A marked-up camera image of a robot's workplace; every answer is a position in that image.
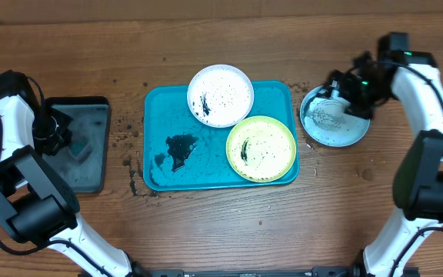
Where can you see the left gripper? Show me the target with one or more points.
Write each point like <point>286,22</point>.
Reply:
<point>53,147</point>

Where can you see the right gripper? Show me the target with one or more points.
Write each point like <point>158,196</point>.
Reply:
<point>342,81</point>

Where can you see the green sponge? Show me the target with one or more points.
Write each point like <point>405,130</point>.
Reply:
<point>79,149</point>

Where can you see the light blue speckled plate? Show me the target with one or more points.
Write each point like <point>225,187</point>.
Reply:
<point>325,121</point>

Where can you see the white speckled plate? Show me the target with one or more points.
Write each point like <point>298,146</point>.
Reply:
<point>220,96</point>

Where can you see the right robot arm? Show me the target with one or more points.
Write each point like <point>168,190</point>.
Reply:
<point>412,78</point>

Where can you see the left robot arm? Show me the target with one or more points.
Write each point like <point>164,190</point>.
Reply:
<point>38,209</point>

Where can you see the black water tray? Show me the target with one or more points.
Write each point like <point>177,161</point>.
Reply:
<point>91,121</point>

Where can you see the teal serving tray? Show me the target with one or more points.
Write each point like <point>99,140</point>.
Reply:
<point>179,152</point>

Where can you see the yellow speckled plate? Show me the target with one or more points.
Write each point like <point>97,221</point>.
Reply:
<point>261,149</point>

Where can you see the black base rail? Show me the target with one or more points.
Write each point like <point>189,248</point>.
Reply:
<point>315,272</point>

